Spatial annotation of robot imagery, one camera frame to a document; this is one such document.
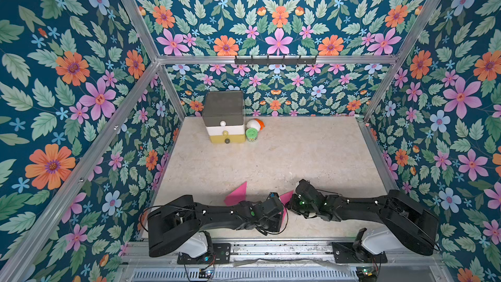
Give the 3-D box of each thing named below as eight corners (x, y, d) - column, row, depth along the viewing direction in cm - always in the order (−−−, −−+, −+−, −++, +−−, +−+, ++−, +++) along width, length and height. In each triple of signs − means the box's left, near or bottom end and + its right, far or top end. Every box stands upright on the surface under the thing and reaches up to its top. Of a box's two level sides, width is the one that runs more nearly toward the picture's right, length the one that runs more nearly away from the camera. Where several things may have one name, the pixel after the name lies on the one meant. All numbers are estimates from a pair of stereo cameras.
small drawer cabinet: (206, 146, 108) (197, 122, 93) (214, 112, 126) (207, 87, 111) (244, 146, 108) (241, 122, 93) (247, 112, 126) (245, 87, 111)
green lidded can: (245, 142, 110) (245, 137, 106) (246, 132, 114) (245, 127, 111) (258, 142, 110) (258, 137, 106) (258, 132, 114) (258, 127, 111)
